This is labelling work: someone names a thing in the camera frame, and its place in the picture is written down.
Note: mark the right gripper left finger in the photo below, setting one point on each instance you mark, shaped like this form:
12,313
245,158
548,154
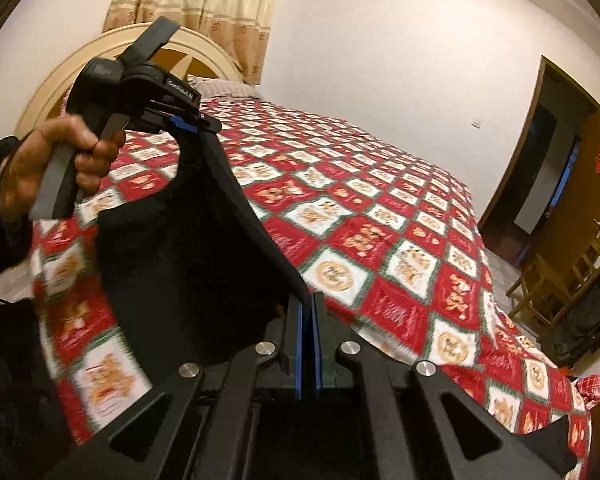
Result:
201,422

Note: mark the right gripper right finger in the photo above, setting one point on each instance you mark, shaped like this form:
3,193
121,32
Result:
422,424

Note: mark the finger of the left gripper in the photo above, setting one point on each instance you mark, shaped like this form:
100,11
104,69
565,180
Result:
178,124

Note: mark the black pants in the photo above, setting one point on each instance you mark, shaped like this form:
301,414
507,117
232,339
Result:
190,271

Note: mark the person's left hand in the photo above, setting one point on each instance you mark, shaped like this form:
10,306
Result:
21,177

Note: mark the striped pillow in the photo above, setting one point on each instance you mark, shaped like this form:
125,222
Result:
215,88

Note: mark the cream wooden headboard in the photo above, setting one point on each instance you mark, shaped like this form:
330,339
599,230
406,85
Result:
187,53

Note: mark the red patchwork bedspread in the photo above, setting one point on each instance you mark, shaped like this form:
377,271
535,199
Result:
389,239

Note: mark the red gift bag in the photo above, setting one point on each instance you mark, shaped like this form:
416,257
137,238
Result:
589,389

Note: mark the wooden chair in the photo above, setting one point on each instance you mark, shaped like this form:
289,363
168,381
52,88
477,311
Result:
549,295

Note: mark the black luggage bag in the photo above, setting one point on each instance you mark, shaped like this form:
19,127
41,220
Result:
578,332

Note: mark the brown wooden door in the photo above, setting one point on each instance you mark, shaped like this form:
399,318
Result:
575,221

